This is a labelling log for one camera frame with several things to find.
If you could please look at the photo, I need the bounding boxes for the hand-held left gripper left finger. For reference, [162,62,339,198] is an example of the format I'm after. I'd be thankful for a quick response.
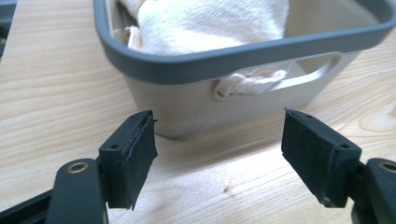
[98,109,159,211]

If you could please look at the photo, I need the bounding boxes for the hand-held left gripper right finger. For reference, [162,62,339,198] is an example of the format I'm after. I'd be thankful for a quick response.
[280,107,363,209]

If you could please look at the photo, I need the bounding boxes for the white basket with grey rim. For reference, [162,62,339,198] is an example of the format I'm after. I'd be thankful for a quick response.
[92,0,396,139]

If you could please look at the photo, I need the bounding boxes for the white fluffy towel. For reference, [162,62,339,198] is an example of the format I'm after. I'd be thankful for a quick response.
[112,0,293,98]

